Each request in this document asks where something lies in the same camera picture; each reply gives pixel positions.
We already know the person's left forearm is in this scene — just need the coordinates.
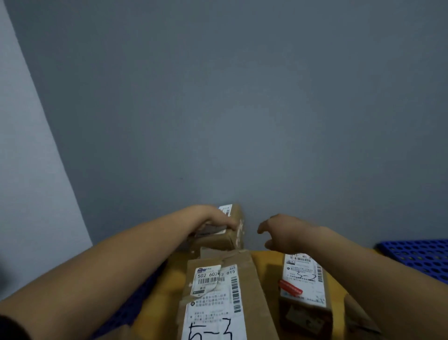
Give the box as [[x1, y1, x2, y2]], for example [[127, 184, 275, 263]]
[[0, 206, 210, 340]]

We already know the small cardboard parcel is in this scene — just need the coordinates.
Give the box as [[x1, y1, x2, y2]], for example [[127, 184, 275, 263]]
[[278, 253, 334, 339], [189, 204, 245, 251]]

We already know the person's left hand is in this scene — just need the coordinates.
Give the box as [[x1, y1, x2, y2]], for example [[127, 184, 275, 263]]
[[189, 205, 241, 234]]

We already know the blue plastic grid pallet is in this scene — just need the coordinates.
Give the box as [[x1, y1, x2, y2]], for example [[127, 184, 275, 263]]
[[89, 261, 168, 340], [376, 239, 448, 284]]

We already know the person's right hand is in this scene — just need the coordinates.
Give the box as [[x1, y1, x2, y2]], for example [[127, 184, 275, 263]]
[[257, 214, 329, 255]]

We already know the person's black sleeve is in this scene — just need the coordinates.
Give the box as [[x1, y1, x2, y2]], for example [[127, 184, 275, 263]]
[[0, 315, 32, 340]]

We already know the person's right forearm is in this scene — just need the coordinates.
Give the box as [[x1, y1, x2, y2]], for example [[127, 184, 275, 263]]
[[311, 227, 448, 340]]

